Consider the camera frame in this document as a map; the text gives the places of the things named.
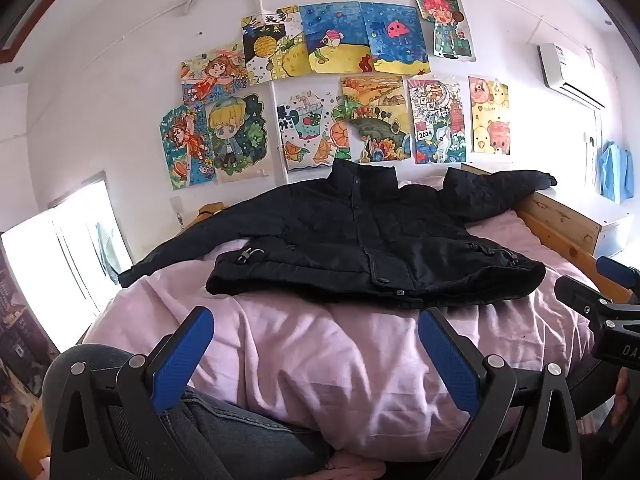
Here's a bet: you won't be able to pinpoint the orange turtles drawing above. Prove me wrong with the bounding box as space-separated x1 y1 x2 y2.
276 87 358 172

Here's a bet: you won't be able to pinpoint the fish on sand drawing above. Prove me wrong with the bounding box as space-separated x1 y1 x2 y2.
299 2 373 75

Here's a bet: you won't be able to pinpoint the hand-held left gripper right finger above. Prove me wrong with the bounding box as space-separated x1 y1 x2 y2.
418 307 584 480

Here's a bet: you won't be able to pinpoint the black padded jacket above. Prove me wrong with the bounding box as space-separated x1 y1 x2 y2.
117 158 558 311

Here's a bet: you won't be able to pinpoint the wooden bed frame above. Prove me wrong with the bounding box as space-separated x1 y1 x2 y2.
197 187 633 306

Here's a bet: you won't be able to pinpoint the colourful city drawing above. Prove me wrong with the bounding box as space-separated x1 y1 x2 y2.
407 77 467 165

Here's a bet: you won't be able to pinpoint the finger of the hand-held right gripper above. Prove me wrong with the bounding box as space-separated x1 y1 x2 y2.
554 275 615 325
596 256 640 292

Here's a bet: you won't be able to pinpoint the red-haired character drawing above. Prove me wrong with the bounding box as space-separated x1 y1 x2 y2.
414 0 477 63

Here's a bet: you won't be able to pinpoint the brown wooden door frame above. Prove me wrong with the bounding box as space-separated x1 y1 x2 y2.
0 0 96 63

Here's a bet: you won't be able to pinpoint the pink jellyfish drawing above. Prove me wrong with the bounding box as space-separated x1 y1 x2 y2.
360 2 432 76

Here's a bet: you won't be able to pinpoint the bright window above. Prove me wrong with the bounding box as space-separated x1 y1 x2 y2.
0 172 133 356

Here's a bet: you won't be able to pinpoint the pink bed sheet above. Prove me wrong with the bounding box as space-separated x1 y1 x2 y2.
82 175 601 463

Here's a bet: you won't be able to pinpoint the pink pig yellow drawing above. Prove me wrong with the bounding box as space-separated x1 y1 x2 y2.
468 76 512 156

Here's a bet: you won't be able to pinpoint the white air conditioner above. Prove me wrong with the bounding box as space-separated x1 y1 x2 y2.
538 42 608 109

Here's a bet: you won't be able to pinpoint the light blue hanging shirt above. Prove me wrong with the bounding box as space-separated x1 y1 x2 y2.
600 141 635 205

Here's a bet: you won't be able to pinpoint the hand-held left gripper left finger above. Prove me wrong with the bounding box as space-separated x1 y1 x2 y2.
47 306 216 480

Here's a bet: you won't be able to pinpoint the orange-haired mermaid drawing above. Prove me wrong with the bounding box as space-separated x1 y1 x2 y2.
181 42 248 106

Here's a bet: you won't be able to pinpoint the blond boy drawing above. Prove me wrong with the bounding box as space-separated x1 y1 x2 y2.
205 92 275 183

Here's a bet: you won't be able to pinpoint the dark wall poster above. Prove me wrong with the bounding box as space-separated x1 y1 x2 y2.
0 247 61 431

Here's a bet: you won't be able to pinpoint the landscape fields drawing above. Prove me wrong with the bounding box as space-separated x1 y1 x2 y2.
341 75 413 163

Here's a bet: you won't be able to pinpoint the orange-haired girl blue drawing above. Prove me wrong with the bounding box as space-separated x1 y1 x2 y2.
160 104 217 191

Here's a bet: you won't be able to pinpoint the person's blue jeans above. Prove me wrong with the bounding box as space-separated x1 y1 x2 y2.
42 342 336 480

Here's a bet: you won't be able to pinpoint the person's right hand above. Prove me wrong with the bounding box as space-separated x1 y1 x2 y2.
614 369 640 413

